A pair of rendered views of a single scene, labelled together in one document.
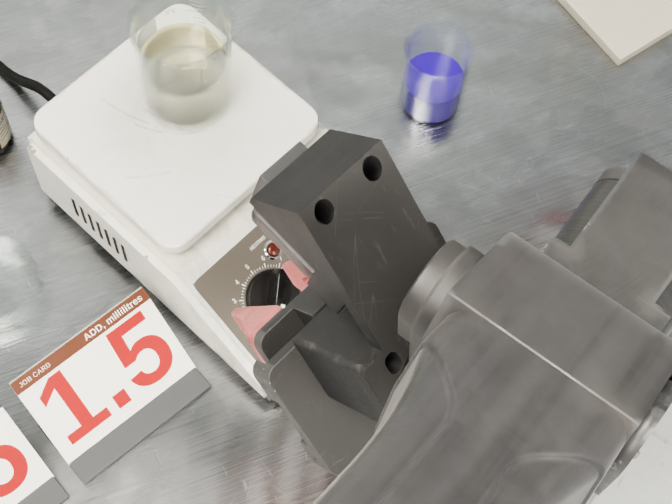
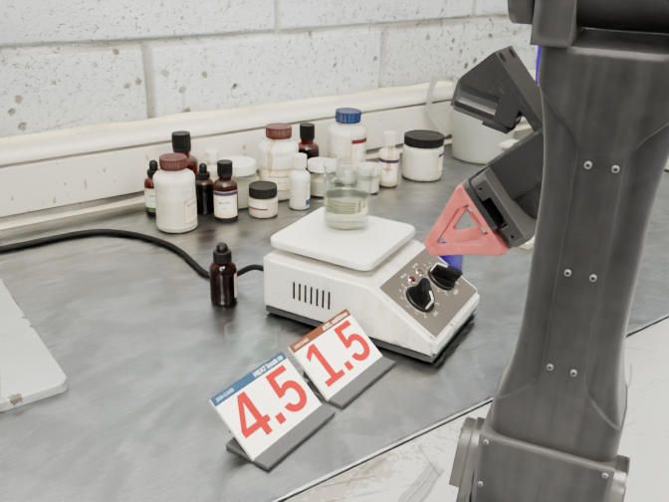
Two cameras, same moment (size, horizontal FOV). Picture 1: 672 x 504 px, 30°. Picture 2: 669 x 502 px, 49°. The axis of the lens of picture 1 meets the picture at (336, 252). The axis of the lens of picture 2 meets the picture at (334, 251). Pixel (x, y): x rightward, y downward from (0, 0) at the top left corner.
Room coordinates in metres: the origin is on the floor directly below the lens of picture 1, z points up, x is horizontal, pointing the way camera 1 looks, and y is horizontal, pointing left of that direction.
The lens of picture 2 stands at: (-0.35, 0.23, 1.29)
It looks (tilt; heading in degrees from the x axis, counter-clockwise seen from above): 24 degrees down; 350
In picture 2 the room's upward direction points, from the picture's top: 2 degrees clockwise
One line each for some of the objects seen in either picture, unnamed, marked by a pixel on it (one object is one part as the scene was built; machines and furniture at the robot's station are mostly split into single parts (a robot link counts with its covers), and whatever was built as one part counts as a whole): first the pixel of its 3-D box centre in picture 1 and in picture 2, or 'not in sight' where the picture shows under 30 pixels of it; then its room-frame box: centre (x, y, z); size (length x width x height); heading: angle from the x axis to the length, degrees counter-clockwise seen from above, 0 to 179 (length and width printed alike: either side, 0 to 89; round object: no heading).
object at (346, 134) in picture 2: not in sight; (346, 144); (0.79, 0.01, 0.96); 0.06 x 0.06 x 0.11
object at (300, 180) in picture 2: not in sight; (300, 180); (0.67, 0.11, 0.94); 0.03 x 0.03 x 0.08
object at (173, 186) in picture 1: (177, 123); (344, 235); (0.36, 0.10, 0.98); 0.12 x 0.12 x 0.01; 51
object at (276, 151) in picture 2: not in sight; (278, 160); (0.73, 0.13, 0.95); 0.06 x 0.06 x 0.11
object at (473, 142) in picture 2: not in sight; (476, 116); (0.91, -0.24, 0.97); 0.18 x 0.13 x 0.15; 68
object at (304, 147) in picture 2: not in sight; (307, 153); (0.78, 0.08, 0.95); 0.04 x 0.04 x 0.10
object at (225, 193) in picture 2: not in sight; (225, 190); (0.63, 0.22, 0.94); 0.03 x 0.03 x 0.08
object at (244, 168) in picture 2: not in sight; (237, 182); (0.69, 0.20, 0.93); 0.06 x 0.06 x 0.07
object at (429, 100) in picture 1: (434, 73); (449, 244); (0.44, -0.05, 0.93); 0.04 x 0.04 x 0.06
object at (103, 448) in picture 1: (113, 384); (342, 355); (0.22, 0.12, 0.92); 0.09 x 0.06 x 0.04; 135
